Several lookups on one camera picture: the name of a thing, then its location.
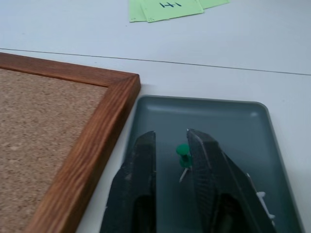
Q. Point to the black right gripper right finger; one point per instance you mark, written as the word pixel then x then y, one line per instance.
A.
pixel 209 179

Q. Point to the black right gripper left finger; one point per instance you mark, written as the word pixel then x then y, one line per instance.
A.
pixel 131 184

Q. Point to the green pushpin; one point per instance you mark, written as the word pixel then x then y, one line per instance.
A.
pixel 184 155

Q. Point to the grey-green plastic tray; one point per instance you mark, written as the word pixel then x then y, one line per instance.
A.
pixel 218 121

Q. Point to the plain green paper note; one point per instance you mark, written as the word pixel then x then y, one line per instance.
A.
pixel 137 13
pixel 213 3

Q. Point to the green note with handwriting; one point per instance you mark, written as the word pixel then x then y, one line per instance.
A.
pixel 172 9

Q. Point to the wood-framed cork board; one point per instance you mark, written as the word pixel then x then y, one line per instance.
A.
pixel 48 136

